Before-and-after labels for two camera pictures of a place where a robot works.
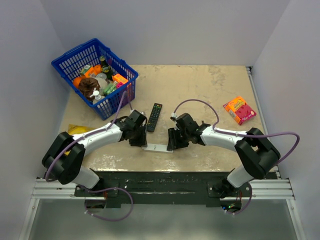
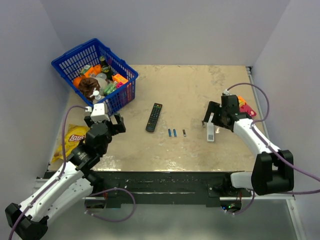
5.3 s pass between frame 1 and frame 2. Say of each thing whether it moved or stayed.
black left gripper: moved
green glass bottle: stayed
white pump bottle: stayed
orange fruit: stayed
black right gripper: moved
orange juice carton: stayed
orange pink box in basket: stayed
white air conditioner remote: moved
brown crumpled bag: stayed
